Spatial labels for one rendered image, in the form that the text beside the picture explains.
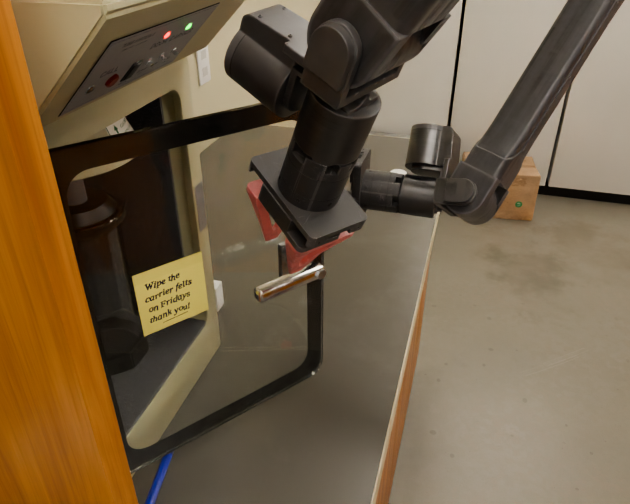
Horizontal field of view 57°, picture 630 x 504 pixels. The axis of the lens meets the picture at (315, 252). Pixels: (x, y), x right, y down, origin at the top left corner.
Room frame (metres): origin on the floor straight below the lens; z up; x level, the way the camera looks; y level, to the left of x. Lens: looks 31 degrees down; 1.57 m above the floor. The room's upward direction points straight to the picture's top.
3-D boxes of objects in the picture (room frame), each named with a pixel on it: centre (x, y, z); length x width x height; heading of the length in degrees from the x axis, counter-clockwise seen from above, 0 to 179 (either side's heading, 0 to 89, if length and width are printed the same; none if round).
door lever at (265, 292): (0.55, 0.04, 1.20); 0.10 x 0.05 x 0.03; 128
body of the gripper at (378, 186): (0.76, -0.09, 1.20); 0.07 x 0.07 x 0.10; 73
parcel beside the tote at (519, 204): (3.07, -1.06, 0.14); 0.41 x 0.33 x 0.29; 80
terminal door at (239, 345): (0.53, 0.11, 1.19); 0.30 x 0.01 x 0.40; 128
